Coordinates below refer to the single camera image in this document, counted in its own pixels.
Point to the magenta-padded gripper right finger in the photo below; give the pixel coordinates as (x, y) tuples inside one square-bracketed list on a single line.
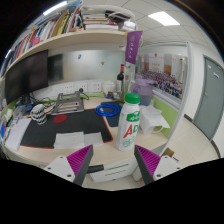
[(166, 166)]

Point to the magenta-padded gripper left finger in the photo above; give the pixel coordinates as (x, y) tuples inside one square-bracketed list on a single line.
[(56, 166)]

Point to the white drink bottle green cap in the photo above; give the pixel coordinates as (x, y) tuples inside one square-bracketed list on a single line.
[(128, 126)]

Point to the purple translucent water jug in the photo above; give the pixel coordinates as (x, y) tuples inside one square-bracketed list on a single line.
[(146, 93)]

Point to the white paper sheet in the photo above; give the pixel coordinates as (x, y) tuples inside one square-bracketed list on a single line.
[(70, 140)]

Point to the black desk mat red edge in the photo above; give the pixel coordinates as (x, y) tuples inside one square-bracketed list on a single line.
[(80, 126)]

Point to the flat round red coaster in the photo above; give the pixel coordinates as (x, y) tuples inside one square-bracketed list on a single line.
[(60, 118)]

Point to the white notebook page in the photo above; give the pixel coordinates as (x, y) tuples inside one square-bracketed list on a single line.
[(18, 133)]

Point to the black and white patterned mug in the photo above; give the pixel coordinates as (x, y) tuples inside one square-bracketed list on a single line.
[(39, 115)]

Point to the grey metal laptop stand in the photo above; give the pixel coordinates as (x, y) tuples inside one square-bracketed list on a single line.
[(66, 106)]

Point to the grey door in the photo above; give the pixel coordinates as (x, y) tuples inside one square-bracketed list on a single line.
[(210, 96)]

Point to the group photo poster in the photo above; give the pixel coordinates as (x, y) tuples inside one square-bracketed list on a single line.
[(163, 76)]

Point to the white ceramic teapot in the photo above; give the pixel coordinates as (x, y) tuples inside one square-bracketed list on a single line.
[(108, 88)]

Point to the black computer monitor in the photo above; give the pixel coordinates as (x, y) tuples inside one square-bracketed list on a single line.
[(26, 76)]

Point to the dark wine bottle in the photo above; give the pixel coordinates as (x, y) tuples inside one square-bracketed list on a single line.
[(120, 80)]

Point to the purple hanging pennant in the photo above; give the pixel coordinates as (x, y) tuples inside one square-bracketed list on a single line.
[(133, 46)]

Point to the shelf with books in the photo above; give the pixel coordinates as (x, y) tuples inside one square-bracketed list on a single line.
[(66, 40)]

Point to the ceiling lights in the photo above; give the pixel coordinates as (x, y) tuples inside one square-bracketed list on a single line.
[(163, 18)]

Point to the white wall socket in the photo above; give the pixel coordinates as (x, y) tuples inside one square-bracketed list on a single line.
[(96, 86), (68, 89), (82, 87)]

